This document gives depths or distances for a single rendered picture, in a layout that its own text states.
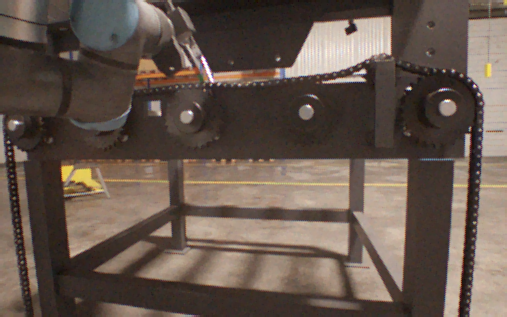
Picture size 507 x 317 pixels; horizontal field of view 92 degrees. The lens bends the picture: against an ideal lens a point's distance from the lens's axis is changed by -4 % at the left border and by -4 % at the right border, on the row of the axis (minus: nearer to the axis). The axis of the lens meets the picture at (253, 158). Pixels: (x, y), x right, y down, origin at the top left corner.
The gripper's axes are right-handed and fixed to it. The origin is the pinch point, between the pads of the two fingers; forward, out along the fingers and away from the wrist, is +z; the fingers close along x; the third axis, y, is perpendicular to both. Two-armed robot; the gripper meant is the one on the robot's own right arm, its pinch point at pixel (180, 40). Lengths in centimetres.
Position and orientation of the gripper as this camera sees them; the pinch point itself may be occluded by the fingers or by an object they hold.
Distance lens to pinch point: 75.5
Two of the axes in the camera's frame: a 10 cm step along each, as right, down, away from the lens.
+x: -8.8, 4.1, 2.2
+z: 0.8, -3.2, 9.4
